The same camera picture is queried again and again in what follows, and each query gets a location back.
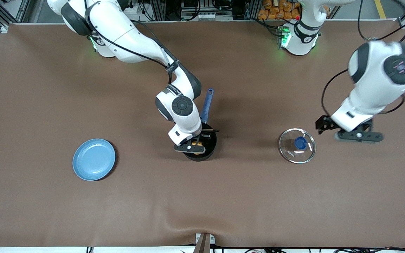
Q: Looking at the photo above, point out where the white power strip with plugs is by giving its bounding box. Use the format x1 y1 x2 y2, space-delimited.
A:
123 3 144 16

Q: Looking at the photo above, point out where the light blue plate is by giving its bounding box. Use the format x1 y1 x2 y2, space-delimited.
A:
72 138 116 181

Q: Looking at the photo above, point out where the dark pot with blue handle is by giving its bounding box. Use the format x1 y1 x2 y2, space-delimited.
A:
183 89 218 162

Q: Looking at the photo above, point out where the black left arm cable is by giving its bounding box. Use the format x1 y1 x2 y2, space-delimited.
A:
321 0 405 120

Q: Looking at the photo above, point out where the brown table cover mat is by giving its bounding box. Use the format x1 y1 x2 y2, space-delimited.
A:
0 19 405 248

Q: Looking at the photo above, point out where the aluminium frame post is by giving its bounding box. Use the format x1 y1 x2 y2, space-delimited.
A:
152 0 168 21

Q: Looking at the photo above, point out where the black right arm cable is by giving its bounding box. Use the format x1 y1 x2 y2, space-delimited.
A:
83 0 180 72

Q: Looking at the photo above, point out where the yellow potato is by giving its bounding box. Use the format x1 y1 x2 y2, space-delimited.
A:
191 140 204 156

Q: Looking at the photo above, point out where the glass lid with blue knob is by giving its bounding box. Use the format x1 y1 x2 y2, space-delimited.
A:
278 128 316 164

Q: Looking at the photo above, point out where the bag of orange buns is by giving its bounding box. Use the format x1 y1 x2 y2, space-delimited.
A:
258 0 302 20

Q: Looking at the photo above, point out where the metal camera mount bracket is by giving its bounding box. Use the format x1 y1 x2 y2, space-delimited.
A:
195 233 216 253

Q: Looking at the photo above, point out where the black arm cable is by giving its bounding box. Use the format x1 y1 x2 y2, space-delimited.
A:
83 0 180 72
321 0 405 120

